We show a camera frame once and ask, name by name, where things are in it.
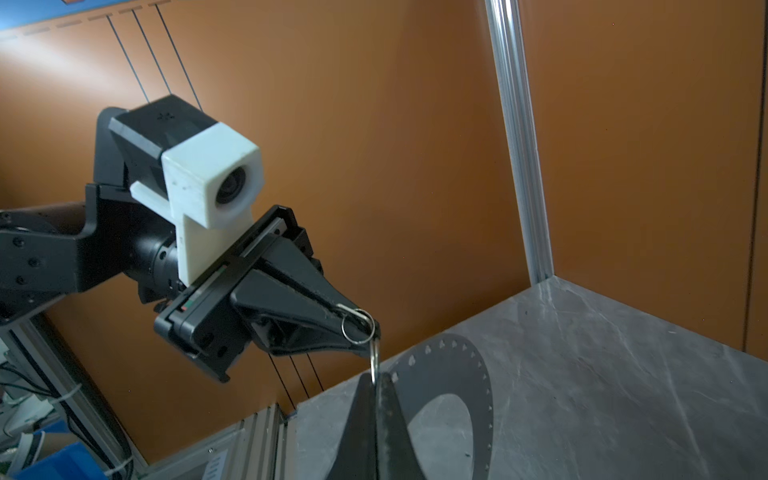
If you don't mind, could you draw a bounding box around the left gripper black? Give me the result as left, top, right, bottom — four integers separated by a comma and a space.
154, 205, 375, 383

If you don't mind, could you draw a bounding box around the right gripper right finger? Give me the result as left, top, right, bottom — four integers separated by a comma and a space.
376, 372, 425, 480

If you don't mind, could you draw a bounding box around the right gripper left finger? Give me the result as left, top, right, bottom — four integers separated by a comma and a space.
326, 373, 377, 480

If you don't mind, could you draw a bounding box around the perforated metal ring disc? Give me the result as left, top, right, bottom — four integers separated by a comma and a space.
389, 333, 494, 479

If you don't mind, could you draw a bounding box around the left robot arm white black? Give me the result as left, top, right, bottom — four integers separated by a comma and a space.
1, 95, 380, 383

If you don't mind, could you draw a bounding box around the aluminium front rail frame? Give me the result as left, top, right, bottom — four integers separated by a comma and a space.
1, 317, 296, 479

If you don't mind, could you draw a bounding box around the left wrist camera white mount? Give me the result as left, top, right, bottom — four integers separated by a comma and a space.
108, 95, 265, 285

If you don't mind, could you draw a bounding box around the left aluminium corner post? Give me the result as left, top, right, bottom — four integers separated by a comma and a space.
485, 0, 554, 285

